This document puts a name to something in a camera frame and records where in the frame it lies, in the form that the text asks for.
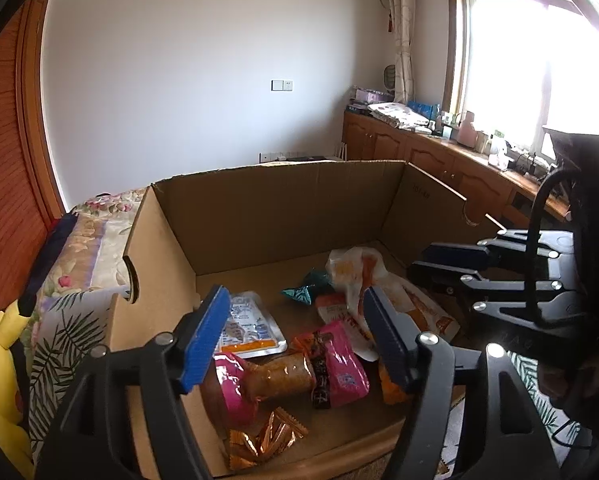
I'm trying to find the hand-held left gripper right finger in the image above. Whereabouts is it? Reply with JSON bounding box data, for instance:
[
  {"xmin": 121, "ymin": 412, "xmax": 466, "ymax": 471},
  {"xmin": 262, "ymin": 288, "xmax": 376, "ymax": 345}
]
[{"xmin": 363, "ymin": 286, "xmax": 563, "ymax": 480}]

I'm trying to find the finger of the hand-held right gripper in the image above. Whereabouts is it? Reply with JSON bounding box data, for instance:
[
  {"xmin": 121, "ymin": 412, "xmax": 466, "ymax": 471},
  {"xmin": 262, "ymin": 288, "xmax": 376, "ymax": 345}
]
[
  {"xmin": 410, "ymin": 232, "xmax": 575, "ymax": 288},
  {"xmin": 442, "ymin": 272, "xmax": 580, "ymax": 331}
]

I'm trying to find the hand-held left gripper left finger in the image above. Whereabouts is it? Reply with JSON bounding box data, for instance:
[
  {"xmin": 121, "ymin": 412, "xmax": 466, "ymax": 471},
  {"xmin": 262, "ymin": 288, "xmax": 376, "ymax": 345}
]
[{"xmin": 34, "ymin": 285, "xmax": 231, "ymax": 480}]

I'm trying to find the large white roast-print packet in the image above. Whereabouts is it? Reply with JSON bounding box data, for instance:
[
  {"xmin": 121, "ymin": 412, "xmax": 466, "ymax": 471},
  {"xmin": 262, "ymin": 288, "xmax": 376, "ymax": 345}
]
[{"xmin": 315, "ymin": 280, "xmax": 461, "ymax": 363}]

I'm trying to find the pink snack packet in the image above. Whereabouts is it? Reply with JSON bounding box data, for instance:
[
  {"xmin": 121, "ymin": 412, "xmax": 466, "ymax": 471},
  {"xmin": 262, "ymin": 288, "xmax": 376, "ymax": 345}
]
[{"xmin": 213, "ymin": 320, "xmax": 371, "ymax": 428}]

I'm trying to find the white red-label snack packet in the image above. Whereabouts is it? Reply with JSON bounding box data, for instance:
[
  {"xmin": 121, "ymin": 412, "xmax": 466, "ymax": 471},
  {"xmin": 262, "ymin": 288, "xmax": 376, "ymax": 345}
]
[{"xmin": 327, "ymin": 247, "xmax": 387, "ymax": 313}]

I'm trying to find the teal candy packet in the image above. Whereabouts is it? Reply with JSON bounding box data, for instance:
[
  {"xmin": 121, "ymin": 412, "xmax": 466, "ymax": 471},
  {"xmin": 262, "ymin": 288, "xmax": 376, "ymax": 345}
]
[{"xmin": 280, "ymin": 268, "xmax": 335, "ymax": 306}]

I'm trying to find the cardboard box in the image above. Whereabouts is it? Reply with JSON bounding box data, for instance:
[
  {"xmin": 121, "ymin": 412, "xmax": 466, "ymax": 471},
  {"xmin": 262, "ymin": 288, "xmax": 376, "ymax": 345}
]
[{"xmin": 108, "ymin": 159, "xmax": 505, "ymax": 480}]

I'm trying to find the silver snack packet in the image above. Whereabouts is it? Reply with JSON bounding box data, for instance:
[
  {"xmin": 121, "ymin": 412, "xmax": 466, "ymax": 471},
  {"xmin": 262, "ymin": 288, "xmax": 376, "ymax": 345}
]
[{"xmin": 214, "ymin": 291, "xmax": 288, "ymax": 359}]

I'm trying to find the orange snack packet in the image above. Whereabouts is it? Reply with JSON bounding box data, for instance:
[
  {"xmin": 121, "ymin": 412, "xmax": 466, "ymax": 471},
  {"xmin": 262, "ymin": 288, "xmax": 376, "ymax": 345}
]
[{"xmin": 378, "ymin": 355, "xmax": 415, "ymax": 406}]

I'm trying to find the wooden cabinet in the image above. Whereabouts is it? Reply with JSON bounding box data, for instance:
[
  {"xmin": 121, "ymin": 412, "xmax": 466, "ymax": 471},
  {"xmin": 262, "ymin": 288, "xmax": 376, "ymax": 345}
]
[{"xmin": 343, "ymin": 110, "xmax": 575, "ymax": 233}]

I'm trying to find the orange foil candy wrapper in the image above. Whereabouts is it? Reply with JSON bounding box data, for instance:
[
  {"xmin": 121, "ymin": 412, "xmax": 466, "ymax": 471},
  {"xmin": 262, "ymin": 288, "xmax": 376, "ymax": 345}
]
[
  {"xmin": 228, "ymin": 427, "xmax": 280, "ymax": 472},
  {"xmin": 256, "ymin": 407, "xmax": 309, "ymax": 453}
]

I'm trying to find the white bottle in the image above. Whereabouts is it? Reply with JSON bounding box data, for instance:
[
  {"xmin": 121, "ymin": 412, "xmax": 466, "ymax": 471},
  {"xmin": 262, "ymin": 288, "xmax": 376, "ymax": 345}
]
[{"xmin": 488, "ymin": 132, "xmax": 509, "ymax": 167}]

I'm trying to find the leaf print blanket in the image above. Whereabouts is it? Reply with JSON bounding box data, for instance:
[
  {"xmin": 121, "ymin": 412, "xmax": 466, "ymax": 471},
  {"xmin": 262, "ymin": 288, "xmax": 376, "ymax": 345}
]
[{"xmin": 26, "ymin": 287, "xmax": 597, "ymax": 480}]

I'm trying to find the blue packet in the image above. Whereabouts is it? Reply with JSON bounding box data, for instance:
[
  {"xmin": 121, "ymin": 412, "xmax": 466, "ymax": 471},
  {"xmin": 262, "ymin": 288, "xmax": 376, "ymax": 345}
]
[{"xmin": 407, "ymin": 101, "xmax": 443, "ymax": 118}]

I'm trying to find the floral blanket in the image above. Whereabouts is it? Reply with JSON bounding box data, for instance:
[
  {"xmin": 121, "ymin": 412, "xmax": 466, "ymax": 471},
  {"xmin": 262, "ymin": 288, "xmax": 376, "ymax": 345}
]
[{"xmin": 34, "ymin": 186, "xmax": 150, "ymax": 311}]

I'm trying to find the folded printed cloth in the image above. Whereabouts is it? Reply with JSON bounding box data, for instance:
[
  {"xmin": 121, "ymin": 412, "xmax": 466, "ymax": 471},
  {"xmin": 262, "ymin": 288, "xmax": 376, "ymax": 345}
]
[{"xmin": 368, "ymin": 102, "xmax": 430, "ymax": 131}]

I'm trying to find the dark blue cloth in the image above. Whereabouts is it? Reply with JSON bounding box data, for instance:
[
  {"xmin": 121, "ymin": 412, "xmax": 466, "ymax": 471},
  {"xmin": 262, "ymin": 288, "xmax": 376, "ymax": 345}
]
[{"xmin": 26, "ymin": 212, "xmax": 80, "ymax": 311}]

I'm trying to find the purple box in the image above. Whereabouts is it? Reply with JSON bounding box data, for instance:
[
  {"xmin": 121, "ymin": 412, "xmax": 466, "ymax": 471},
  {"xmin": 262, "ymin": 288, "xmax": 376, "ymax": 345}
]
[{"xmin": 352, "ymin": 87, "xmax": 395, "ymax": 104}]

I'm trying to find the window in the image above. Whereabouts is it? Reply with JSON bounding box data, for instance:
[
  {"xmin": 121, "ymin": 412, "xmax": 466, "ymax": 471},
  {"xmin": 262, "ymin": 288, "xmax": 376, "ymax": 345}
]
[{"xmin": 447, "ymin": 0, "xmax": 599, "ymax": 156}]

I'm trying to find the patterned curtain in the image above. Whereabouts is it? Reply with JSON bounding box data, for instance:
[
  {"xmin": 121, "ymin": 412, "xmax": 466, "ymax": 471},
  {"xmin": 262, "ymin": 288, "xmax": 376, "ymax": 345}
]
[{"xmin": 383, "ymin": 0, "xmax": 416, "ymax": 103}]

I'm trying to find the wooden wardrobe door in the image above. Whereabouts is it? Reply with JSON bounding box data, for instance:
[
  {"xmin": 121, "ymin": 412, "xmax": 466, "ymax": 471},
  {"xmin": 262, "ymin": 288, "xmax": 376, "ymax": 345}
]
[{"xmin": 0, "ymin": 0, "xmax": 70, "ymax": 326}]

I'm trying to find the black cable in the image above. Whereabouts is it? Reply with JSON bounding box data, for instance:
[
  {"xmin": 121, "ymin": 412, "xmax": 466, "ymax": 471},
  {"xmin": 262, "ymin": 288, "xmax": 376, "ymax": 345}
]
[{"xmin": 525, "ymin": 169, "xmax": 577, "ymax": 323}]

